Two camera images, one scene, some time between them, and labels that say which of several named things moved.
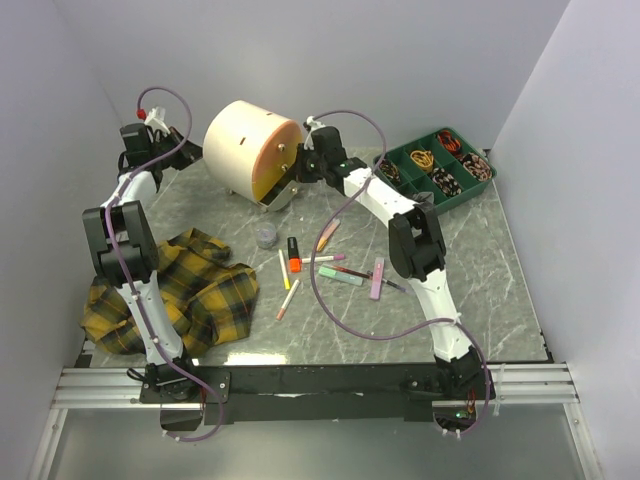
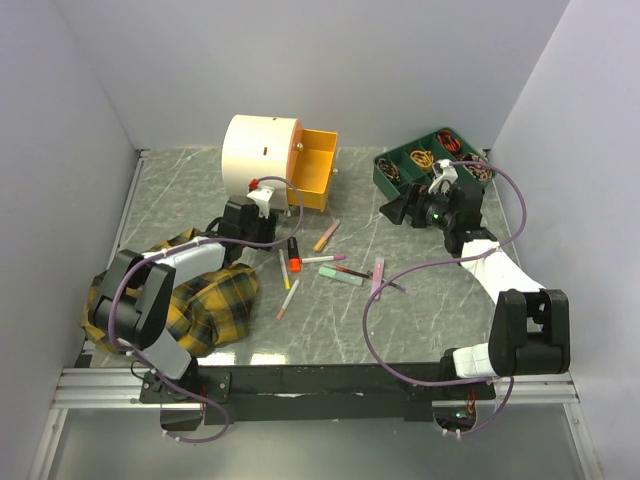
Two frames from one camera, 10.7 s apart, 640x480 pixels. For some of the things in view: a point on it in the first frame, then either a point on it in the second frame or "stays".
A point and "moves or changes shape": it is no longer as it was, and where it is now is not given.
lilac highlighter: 377,278 stays
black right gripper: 301,155 -> 416,200
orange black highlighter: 295,262 stays
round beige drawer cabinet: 251,150 moves or changes shape
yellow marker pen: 284,270 stays
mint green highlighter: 341,276 stays
